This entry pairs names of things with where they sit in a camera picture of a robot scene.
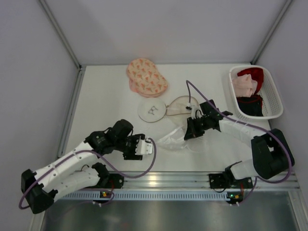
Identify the black garment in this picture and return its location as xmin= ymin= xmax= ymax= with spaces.
xmin=237 ymin=94 xmax=263 ymax=117

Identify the red garment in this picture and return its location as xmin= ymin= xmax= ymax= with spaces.
xmin=237 ymin=67 xmax=264 ymax=94

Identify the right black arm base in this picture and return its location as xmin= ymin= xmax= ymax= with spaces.
xmin=208 ymin=173 xmax=253 ymax=190

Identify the white round mesh laundry bag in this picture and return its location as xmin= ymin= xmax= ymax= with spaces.
xmin=137 ymin=96 xmax=199 ymax=124

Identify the aluminium mounting rail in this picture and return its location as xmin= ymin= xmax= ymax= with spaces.
xmin=121 ymin=172 xmax=300 ymax=191

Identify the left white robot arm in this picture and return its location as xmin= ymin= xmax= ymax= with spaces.
xmin=19 ymin=119 xmax=153 ymax=214

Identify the pink floral laundry bag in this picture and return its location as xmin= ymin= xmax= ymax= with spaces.
xmin=126 ymin=58 xmax=168 ymax=98

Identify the white slotted cable duct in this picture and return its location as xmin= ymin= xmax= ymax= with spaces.
xmin=62 ymin=191 xmax=242 ymax=201

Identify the white bra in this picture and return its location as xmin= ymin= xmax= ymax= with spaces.
xmin=155 ymin=127 xmax=208 ymax=153

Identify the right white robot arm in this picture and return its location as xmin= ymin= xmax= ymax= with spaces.
xmin=184 ymin=100 xmax=295 ymax=181

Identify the pink garment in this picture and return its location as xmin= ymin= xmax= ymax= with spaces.
xmin=232 ymin=74 xmax=257 ymax=97

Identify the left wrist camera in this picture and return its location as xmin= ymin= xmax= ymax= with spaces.
xmin=135 ymin=139 xmax=154 ymax=155

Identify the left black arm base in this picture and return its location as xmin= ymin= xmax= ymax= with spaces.
xmin=97 ymin=173 xmax=124 ymax=189

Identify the white plastic laundry basket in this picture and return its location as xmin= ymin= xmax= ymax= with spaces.
xmin=228 ymin=65 xmax=283 ymax=122

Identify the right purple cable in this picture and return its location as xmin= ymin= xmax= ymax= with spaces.
xmin=185 ymin=80 xmax=295 ymax=205

